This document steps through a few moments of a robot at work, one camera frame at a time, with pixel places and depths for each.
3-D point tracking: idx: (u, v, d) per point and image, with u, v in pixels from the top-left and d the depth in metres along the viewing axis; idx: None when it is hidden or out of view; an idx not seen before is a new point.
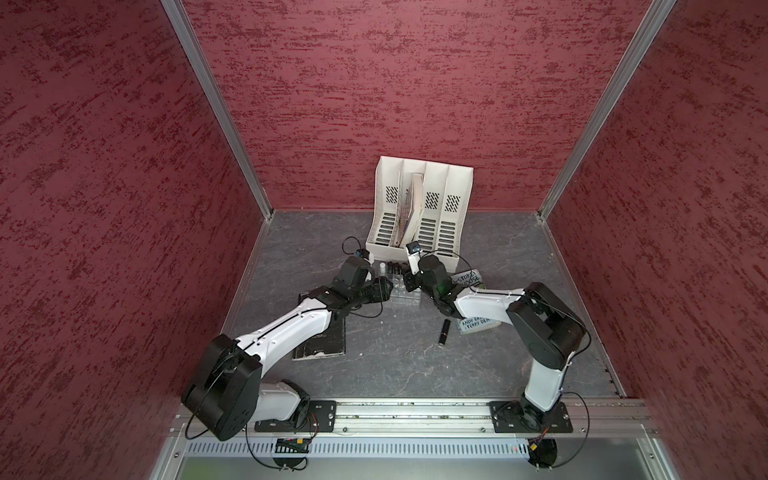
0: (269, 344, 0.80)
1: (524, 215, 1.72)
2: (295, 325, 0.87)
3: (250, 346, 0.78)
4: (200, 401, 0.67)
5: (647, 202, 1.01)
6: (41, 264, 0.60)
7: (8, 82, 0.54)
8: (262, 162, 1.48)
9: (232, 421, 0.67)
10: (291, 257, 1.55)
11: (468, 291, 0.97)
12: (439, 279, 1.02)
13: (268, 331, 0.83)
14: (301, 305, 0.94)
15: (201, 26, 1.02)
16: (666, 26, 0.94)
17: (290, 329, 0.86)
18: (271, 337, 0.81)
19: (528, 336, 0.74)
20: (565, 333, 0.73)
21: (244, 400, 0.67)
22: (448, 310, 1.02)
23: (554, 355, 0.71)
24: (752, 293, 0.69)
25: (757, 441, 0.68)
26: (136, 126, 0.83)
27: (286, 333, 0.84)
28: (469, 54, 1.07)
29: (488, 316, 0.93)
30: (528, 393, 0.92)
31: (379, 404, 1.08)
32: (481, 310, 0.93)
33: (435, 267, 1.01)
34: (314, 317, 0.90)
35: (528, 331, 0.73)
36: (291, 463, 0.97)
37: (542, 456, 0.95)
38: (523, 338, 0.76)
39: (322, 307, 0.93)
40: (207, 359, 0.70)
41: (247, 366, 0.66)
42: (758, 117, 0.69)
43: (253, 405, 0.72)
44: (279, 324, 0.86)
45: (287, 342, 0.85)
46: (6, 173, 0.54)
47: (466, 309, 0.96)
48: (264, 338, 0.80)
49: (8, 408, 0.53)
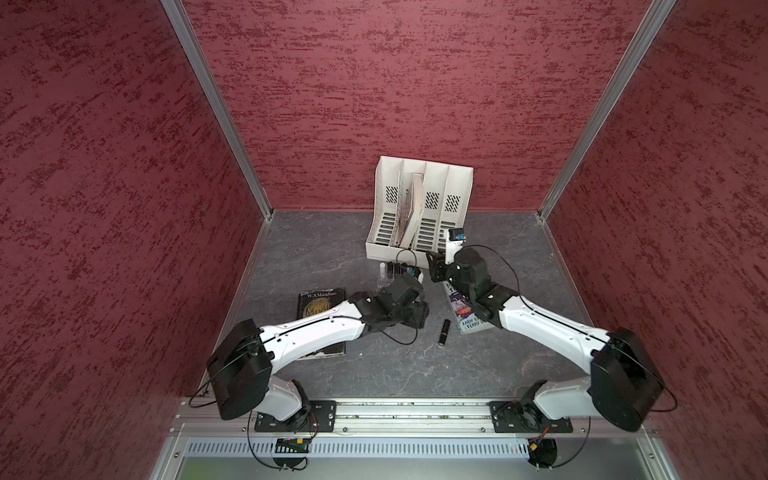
0: (288, 345, 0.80)
1: (524, 215, 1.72)
2: (322, 329, 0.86)
3: (270, 341, 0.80)
4: (216, 377, 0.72)
5: (647, 202, 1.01)
6: (41, 264, 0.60)
7: (7, 81, 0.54)
8: (262, 162, 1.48)
9: (234, 411, 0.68)
10: (291, 257, 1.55)
11: (525, 309, 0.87)
12: (478, 279, 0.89)
13: (292, 329, 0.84)
14: (336, 310, 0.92)
15: (201, 26, 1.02)
16: (666, 26, 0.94)
17: (315, 333, 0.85)
18: (292, 336, 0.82)
19: (605, 391, 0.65)
20: (649, 395, 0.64)
21: (250, 395, 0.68)
22: (485, 314, 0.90)
23: (634, 418, 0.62)
24: (752, 293, 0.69)
25: (757, 441, 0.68)
26: (136, 126, 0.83)
27: (309, 335, 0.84)
28: (469, 55, 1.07)
29: (539, 339, 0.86)
30: (538, 398, 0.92)
31: (379, 404, 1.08)
32: (535, 331, 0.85)
33: (476, 265, 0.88)
34: (345, 325, 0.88)
35: (609, 387, 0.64)
36: (291, 463, 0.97)
37: (542, 456, 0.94)
38: (597, 391, 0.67)
39: (355, 316, 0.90)
40: (231, 341, 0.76)
41: (260, 363, 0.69)
42: (758, 117, 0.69)
43: (259, 400, 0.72)
44: (306, 326, 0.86)
45: (308, 345, 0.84)
46: (6, 173, 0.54)
47: (514, 323, 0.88)
48: (286, 335, 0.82)
49: (8, 408, 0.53)
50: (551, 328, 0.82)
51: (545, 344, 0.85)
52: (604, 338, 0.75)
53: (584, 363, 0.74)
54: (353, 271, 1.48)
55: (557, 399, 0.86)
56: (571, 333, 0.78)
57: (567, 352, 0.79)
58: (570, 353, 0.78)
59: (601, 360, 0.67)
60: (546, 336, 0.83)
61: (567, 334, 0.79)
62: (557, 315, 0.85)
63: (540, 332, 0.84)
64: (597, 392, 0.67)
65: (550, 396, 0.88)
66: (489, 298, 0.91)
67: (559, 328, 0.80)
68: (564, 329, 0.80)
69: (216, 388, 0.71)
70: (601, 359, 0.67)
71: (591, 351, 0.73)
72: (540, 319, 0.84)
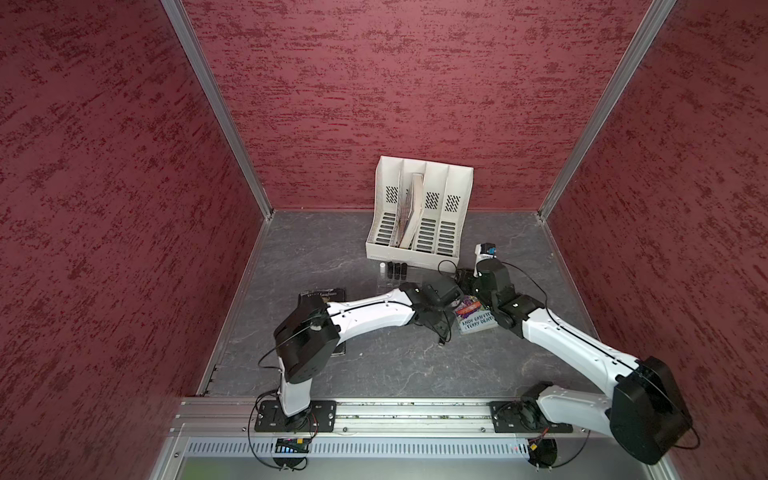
0: (351, 321, 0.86)
1: (524, 215, 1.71)
2: (379, 310, 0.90)
3: (336, 315, 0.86)
4: (286, 344, 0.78)
5: (647, 202, 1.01)
6: (41, 264, 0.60)
7: (8, 81, 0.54)
8: (262, 162, 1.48)
9: (301, 376, 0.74)
10: (291, 257, 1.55)
11: (550, 324, 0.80)
12: (500, 284, 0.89)
13: (355, 308, 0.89)
14: (388, 294, 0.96)
15: (201, 26, 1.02)
16: (667, 26, 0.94)
17: (374, 312, 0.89)
18: (354, 314, 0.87)
19: (624, 416, 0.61)
20: (673, 430, 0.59)
21: (315, 363, 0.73)
22: (508, 322, 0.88)
23: (650, 450, 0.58)
24: (753, 293, 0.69)
25: (757, 442, 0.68)
26: (136, 126, 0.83)
27: (368, 314, 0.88)
28: (469, 55, 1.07)
29: (565, 357, 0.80)
30: (543, 399, 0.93)
31: (379, 404, 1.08)
32: (560, 347, 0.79)
33: (498, 271, 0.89)
34: (399, 309, 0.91)
35: (630, 413, 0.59)
36: (291, 463, 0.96)
37: (542, 456, 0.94)
38: (615, 414, 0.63)
39: (407, 303, 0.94)
40: (302, 311, 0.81)
41: (328, 334, 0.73)
42: (759, 117, 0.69)
43: (323, 367, 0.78)
44: (367, 306, 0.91)
45: (367, 324, 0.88)
46: (6, 173, 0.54)
47: (537, 337, 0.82)
48: (349, 312, 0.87)
49: (8, 407, 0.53)
50: (577, 347, 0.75)
51: (570, 363, 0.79)
52: (633, 364, 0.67)
53: (608, 388, 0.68)
54: (353, 271, 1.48)
55: (566, 408, 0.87)
56: (597, 354, 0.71)
57: (592, 374, 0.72)
58: (595, 376, 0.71)
59: (625, 385, 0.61)
60: (571, 354, 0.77)
61: (592, 356, 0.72)
62: (585, 334, 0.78)
63: (565, 349, 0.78)
64: (615, 414, 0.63)
65: (559, 403, 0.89)
66: (513, 306, 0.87)
67: (585, 348, 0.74)
68: (590, 349, 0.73)
69: (285, 355, 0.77)
70: (627, 385, 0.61)
71: (616, 376, 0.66)
72: (565, 336, 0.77)
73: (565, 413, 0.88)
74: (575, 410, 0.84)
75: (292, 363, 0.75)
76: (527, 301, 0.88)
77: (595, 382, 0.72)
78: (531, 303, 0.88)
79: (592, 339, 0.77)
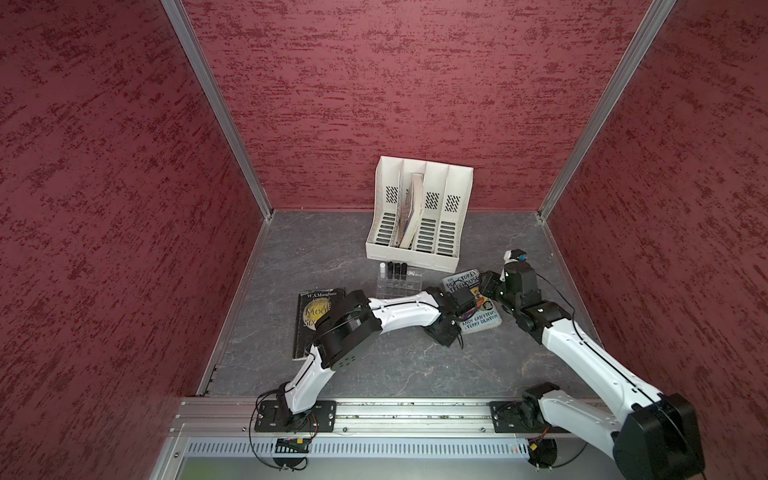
0: (388, 315, 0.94)
1: (524, 215, 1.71)
2: (412, 307, 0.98)
3: (376, 309, 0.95)
4: (328, 333, 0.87)
5: (647, 202, 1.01)
6: (41, 264, 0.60)
7: (7, 81, 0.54)
8: (262, 162, 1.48)
9: (340, 364, 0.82)
10: (291, 257, 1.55)
11: (573, 337, 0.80)
12: (525, 287, 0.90)
13: (391, 305, 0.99)
14: (418, 295, 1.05)
15: (201, 26, 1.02)
16: (667, 26, 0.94)
17: (408, 310, 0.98)
18: (392, 309, 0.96)
19: (633, 446, 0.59)
20: (680, 470, 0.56)
21: (356, 350, 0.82)
22: (528, 326, 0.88)
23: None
24: (752, 293, 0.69)
25: (757, 442, 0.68)
26: (136, 126, 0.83)
27: (403, 311, 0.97)
28: (469, 55, 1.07)
29: (580, 372, 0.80)
30: (545, 400, 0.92)
31: (379, 405, 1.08)
32: (578, 362, 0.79)
33: (524, 273, 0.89)
34: (429, 308, 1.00)
35: (639, 444, 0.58)
36: (291, 463, 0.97)
37: (542, 456, 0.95)
38: (623, 441, 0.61)
39: (434, 305, 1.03)
40: (344, 305, 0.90)
41: (371, 325, 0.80)
42: (758, 117, 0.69)
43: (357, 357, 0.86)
44: (401, 303, 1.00)
45: (403, 320, 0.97)
46: (7, 173, 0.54)
47: (556, 346, 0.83)
48: (387, 308, 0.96)
49: (8, 408, 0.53)
50: (597, 367, 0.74)
51: (586, 379, 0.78)
52: (653, 396, 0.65)
53: (621, 413, 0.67)
54: (353, 271, 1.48)
55: (569, 416, 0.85)
56: (616, 379, 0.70)
57: (607, 395, 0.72)
58: (610, 399, 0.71)
59: (639, 414, 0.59)
60: (590, 372, 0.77)
61: (612, 378, 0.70)
62: (608, 355, 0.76)
63: (584, 365, 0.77)
64: (623, 442, 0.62)
65: (563, 409, 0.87)
66: (537, 311, 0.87)
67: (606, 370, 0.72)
68: (611, 371, 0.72)
69: (327, 343, 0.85)
70: (640, 413, 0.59)
71: (632, 404, 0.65)
72: (586, 352, 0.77)
73: (566, 419, 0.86)
74: (576, 419, 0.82)
75: (334, 351, 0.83)
76: (553, 309, 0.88)
77: (609, 404, 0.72)
78: (556, 311, 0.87)
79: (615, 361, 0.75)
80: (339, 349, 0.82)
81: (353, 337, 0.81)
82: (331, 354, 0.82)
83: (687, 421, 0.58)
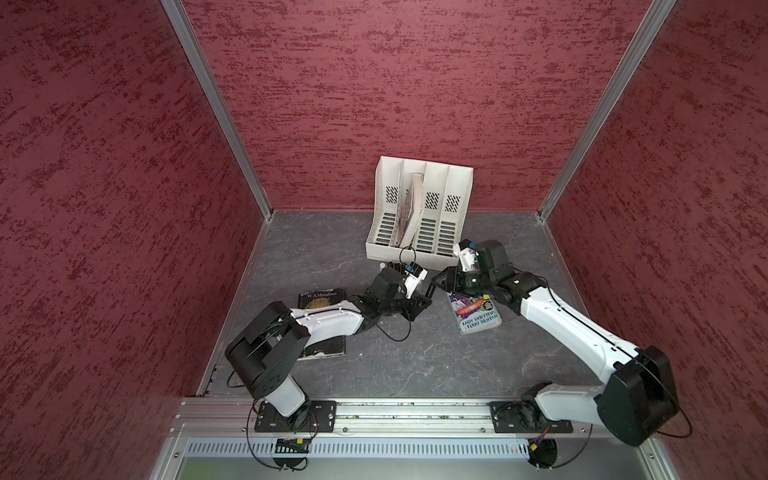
0: (313, 322, 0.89)
1: (524, 215, 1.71)
2: (338, 314, 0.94)
3: (300, 318, 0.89)
4: (242, 360, 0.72)
5: (647, 202, 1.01)
6: (41, 264, 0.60)
7: (7, 82, 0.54)
8: (262, 162, 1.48)
9: (265, 388, 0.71)
10: (291, 257, 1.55)
11: (551, 304, 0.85)
12: (496, 262, 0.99)
13: (316, 313, 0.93)
14: (341, 303, 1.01)
15: (201, 26, 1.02)
16: (666, 27, 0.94)
17: (334, 316, 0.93)
18: (316, 317, 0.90)
19: (615, 402, 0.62)
20: (658, 417, 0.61)
21: (281, 367, 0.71)
22: (506, 298, 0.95)
23: (634, 433, 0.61)
24: (753, 293, 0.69)
25: (756, 441, 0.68)
26: (136, 126, 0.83)
27: (328, 316, 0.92)
28: (469, 54, 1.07)
29: (563, 340, 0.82)
30: (540, 396, 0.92)
31: (379, 405, 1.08)
32: (558, 329, 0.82)
33: (494, 249, 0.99)
34: (354, 314, 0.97)
35: (622, 400, 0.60)
36: (291, 463, 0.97)
37: (542, 456, 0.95)
38: (606, 398, 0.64)
39: (358, 311, 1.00)
40: (260, 321, 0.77)
41: (295, 335, 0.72)
42: (758, 117, 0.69)
43: (287, 375, 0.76)
44: (324, 310, 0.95)
45: (328, 327, 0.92)
46: (6, 173, 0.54)
47: (536, 315, 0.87)
48: (311, 316, 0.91)
49: (8, 408, 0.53)
50: (575, 330, 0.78)
51: (568, 346, 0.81)
52: (632, 352, 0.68)
53: (604, 373, 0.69)
54: (354, 271, 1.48)
55: (561, 400, 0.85)
56: (596, 340, 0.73)
57: (589, 358, 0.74)
58: (592, 361, 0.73)
59: (623, 372, 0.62)
60: (570, 337, 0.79)
61: (592, 340, 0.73)
62: (586, 318, 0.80)
63: (565, 331, 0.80)
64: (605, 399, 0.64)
65: (554, 396, 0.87)
66: (513, 283, 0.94)
67: (585, 332, 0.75)
68: (589, 334, 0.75)
69: (243, 369, 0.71)
70: (624, 372, 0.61)
71: (614, 362, 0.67)
72: (564, 317, 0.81)
73: (561, 409, 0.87)
74: (568, 401, 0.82)
75: (252, 376, 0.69)
76: (528, 279, 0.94)
77: (592, 368, 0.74)
78: (532, 281, 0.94)
79: (594, 323, 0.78)
80: (258, 372, 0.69)
81: (273, 354, 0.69)
82: (249, 380, 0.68)
83: (663, 371, 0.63)
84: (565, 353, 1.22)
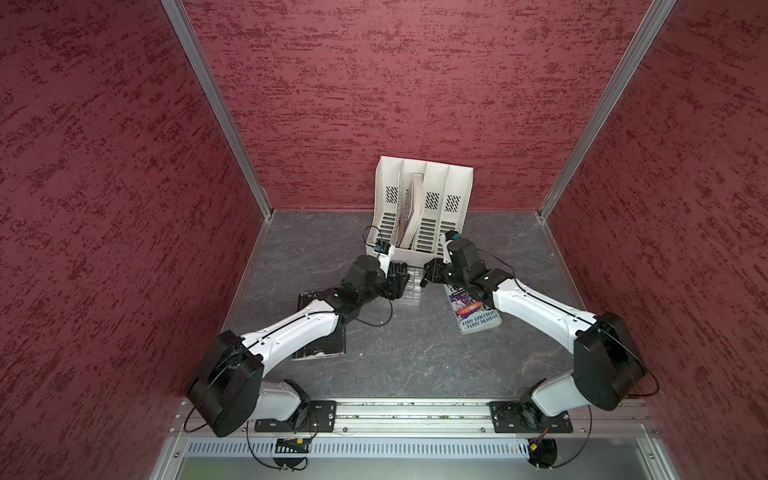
0: (272, 345, 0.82)
1: (524, 215, 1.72)
2: (299, 327, 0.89)
3: (255, 345, 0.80)
4: (204, 393, 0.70)
5: (647, 202, 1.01)
6: (41, 264, 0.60)
7: (7, 82, 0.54)
8: (262, 162, 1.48)
9: (229, 422, 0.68)
10: (291, 257, 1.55)
11: (518, 291, 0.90)
12: (469, 261, 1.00)
13: (274, 331, 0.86)
14: (307, 309, 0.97)
15: (201, 26, 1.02)
16: (667, 26, 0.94)
17: (296, 330, 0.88)
18: (275, 337, 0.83)
19: (588, 371, 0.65)
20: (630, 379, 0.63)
21: (240, 401, 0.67)
22: (480, 294, 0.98)
23: (610, 398, 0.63)
24: (752, 293, 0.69)
25: (756, 442, 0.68)
26: (136, 126, 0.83)
27: (289, 334, 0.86)
28: (469, 54, 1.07)
29: (533, 322, 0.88)
30: (535, 394, 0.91)
31: (379, 404, 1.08)
32: (527, 311, 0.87)
33: (466, 249, 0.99)
34: (321, 318, 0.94)
35: (592, 365, 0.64)
36: (291, 463, 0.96)
37: (542, 456, 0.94)
38: (578, 370, 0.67)
39: (329, 310, 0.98)
40: (213, 357, 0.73)
41: (247, 367, 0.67)
42: (758, 117, 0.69)
43: (253, 404, 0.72)
44: (284, 326, 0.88)
45: (291, 343, 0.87)
46: (6, 173, 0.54)
47: (507, 305, 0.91)
48: (268, 338, 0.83)
49: (8, 408, 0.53)
50: (542, 309, 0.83)
51: (537, 326, 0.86)
52: (592, 321, 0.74)
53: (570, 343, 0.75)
54: None
55: (549, 392, 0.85)
56: (560, 314, 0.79)
57: (556, 333, 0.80)
58: (558, 334, 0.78)
59: (585, 339, 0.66)
60: (537, 317, 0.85)
61: (556, 315, 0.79)
62: (550, 299, 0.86)
63: (532, 312, 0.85)
64: (579, 370, 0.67)
65: (545, 391, 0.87)
66: (484, 280, 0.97)
67: (549, 309, 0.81)
68: (553, 310, 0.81)
69: (206, 405, 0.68)
70: (586, 339, 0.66)
71: (575, 331, 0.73)
72: (531, 300, 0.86)
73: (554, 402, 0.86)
74: (558, 391, 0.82)
75: (215, 413, 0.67)
76: (497, 275, 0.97)
77: (560, 341, 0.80)
78: (500, 275, 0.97)
79: (556, 301, 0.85)
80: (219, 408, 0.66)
81: (229, 388, 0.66)
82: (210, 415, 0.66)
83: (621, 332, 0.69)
84: (565, 353, 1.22)
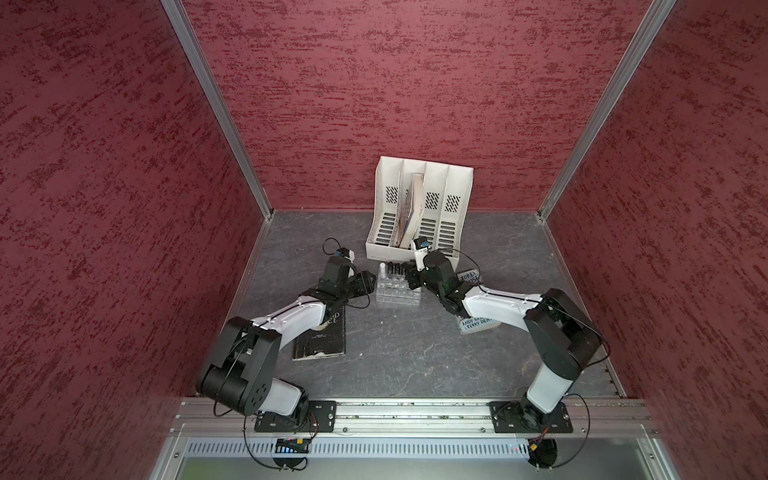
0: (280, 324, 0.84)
1: (524, 215, 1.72)
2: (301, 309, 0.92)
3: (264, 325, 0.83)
4: (220, 383, 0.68)
5: (647, 202, 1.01)
6: (41, 264, 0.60)
7: (7, 81, 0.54)
8: (262, 162, 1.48)
9: (254, 400, 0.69)
10: (291, 257, 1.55)
11: (479, 293, 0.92)
12: (445, 276, 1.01)
13: (278, 314, 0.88)
14: (300, 297, 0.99)
15: (201, 26, 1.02)
16: (666, 26, 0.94)
17: (299, 311, 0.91)
18: (281, 318, 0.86)
19: (544, 346, 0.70)
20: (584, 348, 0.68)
21: (263, 373, 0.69)
22: (454, 308, 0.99)
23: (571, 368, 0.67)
24: (752, 293, 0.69)
25: (756, 441, 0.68)
26: (136, 126, 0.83)
27: (294, 314, 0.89)
28: (469, 54, 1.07)
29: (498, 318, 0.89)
30: (531, 395, 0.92)
31: (379, 404, 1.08)
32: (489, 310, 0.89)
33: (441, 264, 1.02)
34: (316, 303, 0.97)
35: (544, 339, 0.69)
36: (291, 463, 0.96)
37: (542, 456, 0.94)
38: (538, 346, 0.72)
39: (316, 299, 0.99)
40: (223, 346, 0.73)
41: (266, 338, 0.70)
42: (758, 117, 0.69)
43: (271, 380, 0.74)
44: (286, 310, 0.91)
45: (295, 325, 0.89)
46: (6, 173, 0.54)
47: (475, 307, 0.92)
48: (275, 318, 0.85)
49: (8, 408, 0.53)
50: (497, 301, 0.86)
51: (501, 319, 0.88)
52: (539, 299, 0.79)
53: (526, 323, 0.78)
54: None
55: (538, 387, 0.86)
56: (513, 301, 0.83)
57: (516, 320, 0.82)
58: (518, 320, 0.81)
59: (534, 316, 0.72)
60: (497, 312, 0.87)
61: (509, 302, 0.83)
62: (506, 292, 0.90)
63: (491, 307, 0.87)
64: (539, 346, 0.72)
65: (537, 388, 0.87)
66: (455, 293, 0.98)
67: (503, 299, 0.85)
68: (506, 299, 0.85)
69: (225, 392, 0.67)
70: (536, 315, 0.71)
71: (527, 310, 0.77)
72: (489, 295, 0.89)
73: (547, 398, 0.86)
74: (545, 384, 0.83)
75: (238, 394, 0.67)
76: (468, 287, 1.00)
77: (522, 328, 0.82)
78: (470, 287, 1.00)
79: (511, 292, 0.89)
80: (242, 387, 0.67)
81: (251, 365, 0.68)
82: (233, 399, 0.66)
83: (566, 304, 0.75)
84: None
